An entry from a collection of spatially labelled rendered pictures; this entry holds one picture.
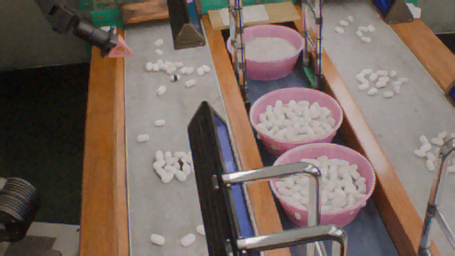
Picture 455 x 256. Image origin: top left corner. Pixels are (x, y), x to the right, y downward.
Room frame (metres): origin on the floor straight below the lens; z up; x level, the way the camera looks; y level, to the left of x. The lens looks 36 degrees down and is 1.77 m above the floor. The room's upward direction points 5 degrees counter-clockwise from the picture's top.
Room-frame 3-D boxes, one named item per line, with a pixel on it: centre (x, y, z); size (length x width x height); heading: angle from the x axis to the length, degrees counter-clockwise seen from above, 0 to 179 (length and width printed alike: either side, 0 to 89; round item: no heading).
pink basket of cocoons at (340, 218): (1.13, -0.23, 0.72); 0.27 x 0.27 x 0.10
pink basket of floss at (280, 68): (1.85, -0.16, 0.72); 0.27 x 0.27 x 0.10
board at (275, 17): (2.06, -0.14, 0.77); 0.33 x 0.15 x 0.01; 96
